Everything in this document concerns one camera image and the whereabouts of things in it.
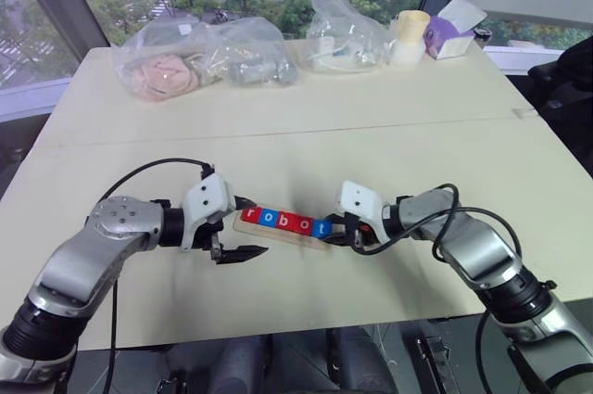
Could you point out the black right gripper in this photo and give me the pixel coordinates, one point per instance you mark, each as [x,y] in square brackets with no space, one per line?
[356,232]

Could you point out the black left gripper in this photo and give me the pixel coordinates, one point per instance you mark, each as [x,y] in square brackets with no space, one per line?
[208,236]

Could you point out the blue letter tile t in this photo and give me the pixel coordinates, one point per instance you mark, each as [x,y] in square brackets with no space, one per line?
[322,228]

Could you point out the red letter tile o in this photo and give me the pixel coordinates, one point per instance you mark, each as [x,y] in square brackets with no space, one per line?
[305,224]

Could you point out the wooden letter tray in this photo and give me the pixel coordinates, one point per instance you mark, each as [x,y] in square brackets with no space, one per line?
[278,236]

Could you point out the red letter tile b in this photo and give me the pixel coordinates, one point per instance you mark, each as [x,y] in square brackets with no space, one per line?
[286,221]

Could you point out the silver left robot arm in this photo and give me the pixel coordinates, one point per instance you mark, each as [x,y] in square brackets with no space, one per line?
[92,255]

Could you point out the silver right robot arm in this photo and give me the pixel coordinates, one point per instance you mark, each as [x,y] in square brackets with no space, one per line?
[482,245]

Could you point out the red letter tile r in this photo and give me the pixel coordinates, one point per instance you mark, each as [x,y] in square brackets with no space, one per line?
[250,215]

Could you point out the blue letter tile o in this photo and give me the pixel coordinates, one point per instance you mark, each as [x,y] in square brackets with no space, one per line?
[268,218]

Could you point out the dark rounded shape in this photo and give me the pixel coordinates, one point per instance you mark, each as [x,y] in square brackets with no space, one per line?
[361,361]
[241,361]

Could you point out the black metal stand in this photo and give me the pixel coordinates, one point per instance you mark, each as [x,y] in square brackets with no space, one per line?
[433,364]

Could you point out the clear bag with pink cloth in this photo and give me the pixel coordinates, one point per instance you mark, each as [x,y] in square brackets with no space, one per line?
[176,65]

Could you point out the white plastic cup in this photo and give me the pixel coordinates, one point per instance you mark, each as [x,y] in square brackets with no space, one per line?
[405,53]

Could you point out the cream plastic cup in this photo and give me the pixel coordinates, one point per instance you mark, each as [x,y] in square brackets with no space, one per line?
[412,27]

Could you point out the purple tissue box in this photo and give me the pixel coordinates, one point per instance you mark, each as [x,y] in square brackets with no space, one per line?
[447,39]

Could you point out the small dark jar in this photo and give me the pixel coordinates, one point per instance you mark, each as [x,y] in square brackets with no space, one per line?
[483,34]

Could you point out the dark office chair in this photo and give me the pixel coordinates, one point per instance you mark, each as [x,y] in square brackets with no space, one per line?
[565,97]

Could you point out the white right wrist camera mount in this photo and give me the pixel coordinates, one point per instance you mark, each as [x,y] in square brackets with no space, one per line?
[359,199]

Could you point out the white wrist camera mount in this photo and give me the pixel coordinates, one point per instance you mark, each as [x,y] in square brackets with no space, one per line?
[359,199]
[206,197]

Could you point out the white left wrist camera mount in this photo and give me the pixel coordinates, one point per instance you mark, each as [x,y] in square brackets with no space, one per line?
[206,197]

